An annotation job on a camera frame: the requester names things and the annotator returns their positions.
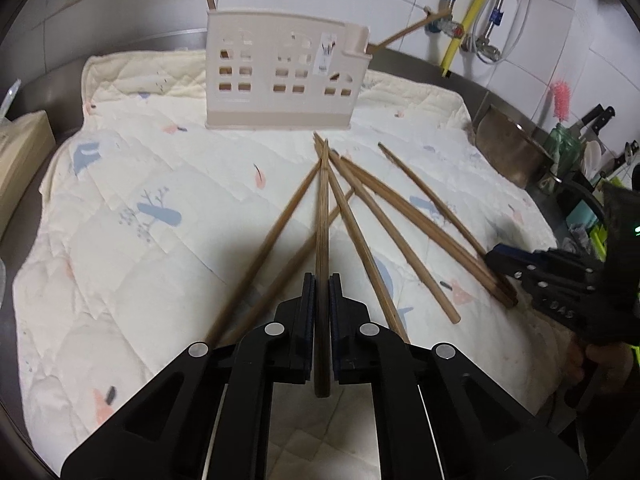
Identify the light wooden box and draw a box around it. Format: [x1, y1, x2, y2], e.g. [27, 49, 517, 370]
[0, 110, 57, 242]

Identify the black pan handle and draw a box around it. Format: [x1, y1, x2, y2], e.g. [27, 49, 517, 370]
[550, 175, 607, 223]

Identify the person's right hand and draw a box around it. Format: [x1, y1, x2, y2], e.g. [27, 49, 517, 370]
[565, 337, 638, 411]

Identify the quilted printed cream mat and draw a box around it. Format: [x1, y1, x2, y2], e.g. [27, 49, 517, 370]
[12, 50, 576, 480]

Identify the pink bottle brush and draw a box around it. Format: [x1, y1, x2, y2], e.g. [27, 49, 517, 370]
[550, 79, 574, 125]

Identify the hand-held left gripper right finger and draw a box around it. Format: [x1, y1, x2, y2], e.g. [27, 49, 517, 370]
[328, 272, 586, 480]

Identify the brass valve red handle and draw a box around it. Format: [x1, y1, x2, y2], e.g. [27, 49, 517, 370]
[425, 6, 466, 37]

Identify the black handled knife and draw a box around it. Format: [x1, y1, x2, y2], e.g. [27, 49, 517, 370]
[575, 104, 605, 141]
[592, 106, 617, 142]

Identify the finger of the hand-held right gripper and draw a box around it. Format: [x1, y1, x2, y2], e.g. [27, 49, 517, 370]
[484, 242, 601, 281]
[517, 272, 608, 333]

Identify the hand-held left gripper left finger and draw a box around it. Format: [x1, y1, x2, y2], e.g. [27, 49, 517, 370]
[60, 272, 317, 480]

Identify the stainless steel pot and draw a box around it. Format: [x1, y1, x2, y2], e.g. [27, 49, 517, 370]
[474, 104, 557, 190]

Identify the yellow gas pipe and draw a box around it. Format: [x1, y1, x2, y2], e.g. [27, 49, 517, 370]
[440, 0, 511, 78]

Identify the clear plastic tube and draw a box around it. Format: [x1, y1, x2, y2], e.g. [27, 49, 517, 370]
[470, 0, 536, 64]

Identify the beige plastic utensil holder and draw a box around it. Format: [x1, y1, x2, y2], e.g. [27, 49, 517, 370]
[205, 9, 372, 132]

